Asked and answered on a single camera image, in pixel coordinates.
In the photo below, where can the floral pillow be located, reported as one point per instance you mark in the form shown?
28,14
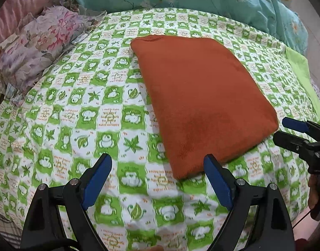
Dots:
37,41

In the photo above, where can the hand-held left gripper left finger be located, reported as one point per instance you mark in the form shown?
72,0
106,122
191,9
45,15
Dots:
97,180

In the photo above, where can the grey plaid cloth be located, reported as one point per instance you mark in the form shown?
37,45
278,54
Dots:
6,230

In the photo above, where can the person's right hand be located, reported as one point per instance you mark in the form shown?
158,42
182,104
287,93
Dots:
312,193

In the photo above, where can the green printed bed sheet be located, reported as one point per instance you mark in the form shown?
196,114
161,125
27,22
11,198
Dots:
71,109

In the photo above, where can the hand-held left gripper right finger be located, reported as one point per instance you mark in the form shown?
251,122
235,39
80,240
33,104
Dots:
217,183

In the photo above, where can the pink blanket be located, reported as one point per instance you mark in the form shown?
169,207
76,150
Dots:
19,2

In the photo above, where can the orange knit sweater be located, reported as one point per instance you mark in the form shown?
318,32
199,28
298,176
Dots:
201,96

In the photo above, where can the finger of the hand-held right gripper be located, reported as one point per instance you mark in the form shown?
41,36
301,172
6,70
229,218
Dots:
293,124
288,139

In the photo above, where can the light green cloth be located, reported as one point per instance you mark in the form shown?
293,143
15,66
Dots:
298,65

